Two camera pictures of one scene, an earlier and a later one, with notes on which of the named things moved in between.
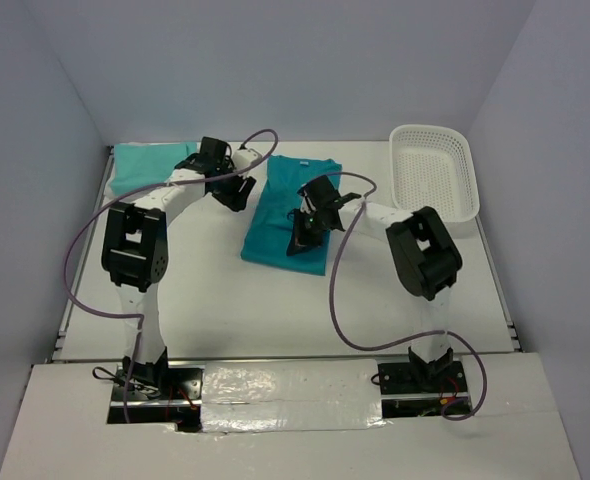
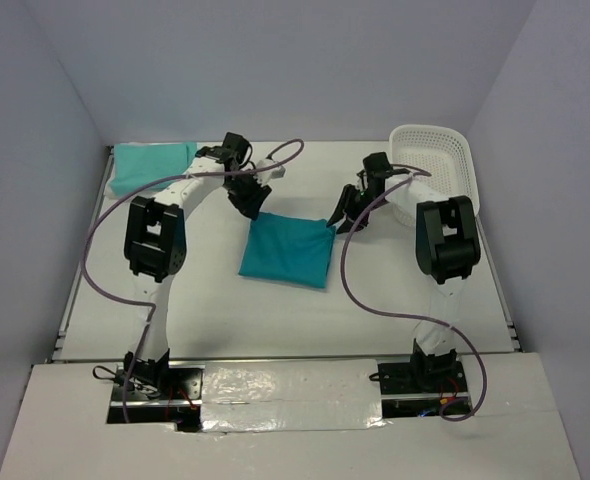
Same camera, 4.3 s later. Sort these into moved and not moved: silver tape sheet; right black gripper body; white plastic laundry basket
Moved: right black gripper body
Not moved: silver tape sheet; white plastic laundry basket
